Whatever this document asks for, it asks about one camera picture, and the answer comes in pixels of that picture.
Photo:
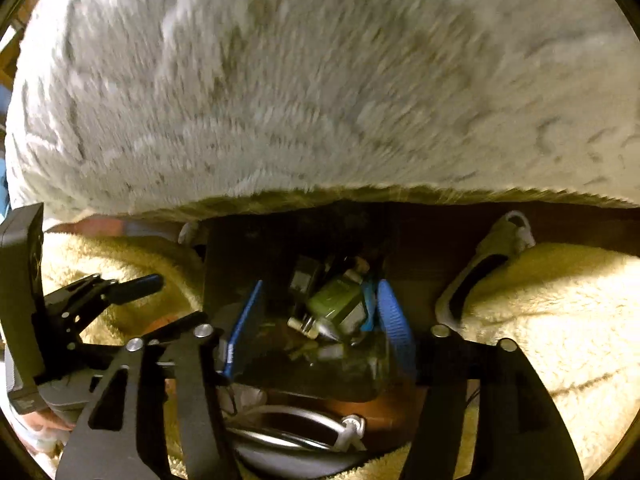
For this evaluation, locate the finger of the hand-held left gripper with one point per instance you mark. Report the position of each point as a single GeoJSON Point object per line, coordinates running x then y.
{"type": "Point", "coordinates": [170, 324]}
{"type": "Point", "coordinates": [142, 285]}

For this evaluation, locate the black bin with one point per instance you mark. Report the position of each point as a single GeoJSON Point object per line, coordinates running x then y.
{"type": "Point", "coordinates": [235, 270]}

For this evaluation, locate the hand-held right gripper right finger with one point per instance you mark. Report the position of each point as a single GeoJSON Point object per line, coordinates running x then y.
{"type": "Point", "coordinates": [395, 325]}

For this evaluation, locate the yellow fluffy blanket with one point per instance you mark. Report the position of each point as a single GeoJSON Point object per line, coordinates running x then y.
{"type": "Point", "coordinates": [550, 310]}

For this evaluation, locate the grey slipper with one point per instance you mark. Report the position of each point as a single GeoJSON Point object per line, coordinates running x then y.
{"type": "Point", "coordinates": [480, 265]}

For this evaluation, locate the grey fluffy blanket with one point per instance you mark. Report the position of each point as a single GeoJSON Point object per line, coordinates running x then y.
{"type": "Point", "coordinates": [300, 85]}

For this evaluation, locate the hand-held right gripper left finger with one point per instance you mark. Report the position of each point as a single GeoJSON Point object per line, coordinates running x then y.
{"type": "Point", "coordinates": [245, 325]}

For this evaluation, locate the person's left hand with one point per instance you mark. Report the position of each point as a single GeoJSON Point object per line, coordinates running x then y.
{"type": "Point", "coordinates": [45, 417]}

